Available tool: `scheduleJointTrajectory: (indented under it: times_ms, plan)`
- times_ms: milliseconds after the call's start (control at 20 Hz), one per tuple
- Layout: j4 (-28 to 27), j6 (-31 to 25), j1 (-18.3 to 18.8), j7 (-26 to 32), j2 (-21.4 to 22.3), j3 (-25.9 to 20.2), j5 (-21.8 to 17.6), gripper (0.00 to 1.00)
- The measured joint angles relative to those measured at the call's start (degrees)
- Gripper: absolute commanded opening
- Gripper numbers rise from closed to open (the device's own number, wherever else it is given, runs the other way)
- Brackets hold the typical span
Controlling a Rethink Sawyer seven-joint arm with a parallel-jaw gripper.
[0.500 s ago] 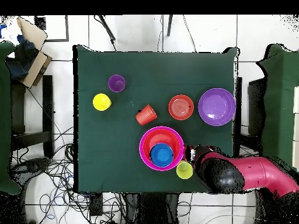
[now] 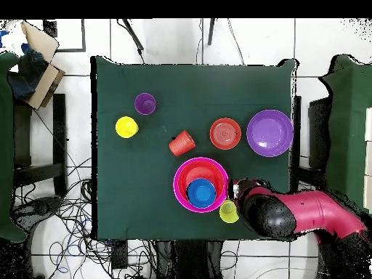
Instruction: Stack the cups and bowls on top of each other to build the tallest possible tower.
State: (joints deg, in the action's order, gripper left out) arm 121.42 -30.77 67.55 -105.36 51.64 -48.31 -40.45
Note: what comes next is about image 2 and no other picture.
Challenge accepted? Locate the orange cup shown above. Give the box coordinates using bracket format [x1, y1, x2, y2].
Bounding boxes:
[168, 129, 197, 157]

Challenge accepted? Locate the large orange bowl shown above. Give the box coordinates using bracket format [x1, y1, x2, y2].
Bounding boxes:
[177, 161, 227, 209]

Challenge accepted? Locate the large pink bowl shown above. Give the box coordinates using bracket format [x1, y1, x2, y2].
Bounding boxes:
[173, 156, 230, 214]

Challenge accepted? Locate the small blue bowl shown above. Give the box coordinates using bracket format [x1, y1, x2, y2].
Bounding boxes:
[186, 177, 217, 209]

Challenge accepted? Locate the small orange bowl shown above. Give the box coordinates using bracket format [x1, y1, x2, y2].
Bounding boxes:
[209, 117, 243, 151]

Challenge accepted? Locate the dark green tablecloth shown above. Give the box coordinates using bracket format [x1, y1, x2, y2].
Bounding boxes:
[91, 55, 299, 242]

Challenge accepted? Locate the purple cup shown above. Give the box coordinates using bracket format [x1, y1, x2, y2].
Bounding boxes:
[134, 92, 157, 116]

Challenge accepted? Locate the bright yellow cup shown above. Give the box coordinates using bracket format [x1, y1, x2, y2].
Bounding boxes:
[115, 116, 140, 140]

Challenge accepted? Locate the pale yellow cup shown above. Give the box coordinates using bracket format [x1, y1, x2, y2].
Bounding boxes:
[219, 199, 240, 225]

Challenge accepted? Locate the purple bowl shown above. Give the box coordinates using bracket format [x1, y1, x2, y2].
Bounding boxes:
[246, 109, 295, 158]

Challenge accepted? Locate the black tripod leg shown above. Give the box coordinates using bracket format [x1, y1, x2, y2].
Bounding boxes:
[116, 18, 145, 63]
[207, 17, 217, 47]

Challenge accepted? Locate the black stool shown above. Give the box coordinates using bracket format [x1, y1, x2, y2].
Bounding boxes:
[12, 92, 68, 197]

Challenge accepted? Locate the black box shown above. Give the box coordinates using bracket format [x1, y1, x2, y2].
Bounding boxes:
[307, 97, 332, 169]

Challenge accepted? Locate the cardboard box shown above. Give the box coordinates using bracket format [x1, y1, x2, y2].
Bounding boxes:
[7, 20, 66, 111]

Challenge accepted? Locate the green-covered side table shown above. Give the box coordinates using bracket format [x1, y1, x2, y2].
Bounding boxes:
[316, 54, 372, 216]
[0, 51, 27, 243]

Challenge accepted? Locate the dark blue cloth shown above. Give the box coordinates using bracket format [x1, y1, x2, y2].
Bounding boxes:
[7, 43, 49, 101]

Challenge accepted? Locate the white box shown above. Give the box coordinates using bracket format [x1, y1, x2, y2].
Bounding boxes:
[364, 107, 372, 142]
[364, 142, 372, 176]

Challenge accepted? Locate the tangle of floor cables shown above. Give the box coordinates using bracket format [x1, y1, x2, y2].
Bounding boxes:
[12, 156, 163, 279]

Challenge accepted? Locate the black pedestal foot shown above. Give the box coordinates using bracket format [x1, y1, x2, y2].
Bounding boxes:
[11, 195, 63, 230]

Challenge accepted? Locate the black square frame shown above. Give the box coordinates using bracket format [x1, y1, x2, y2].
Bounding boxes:
[43, 18, 86, 53]

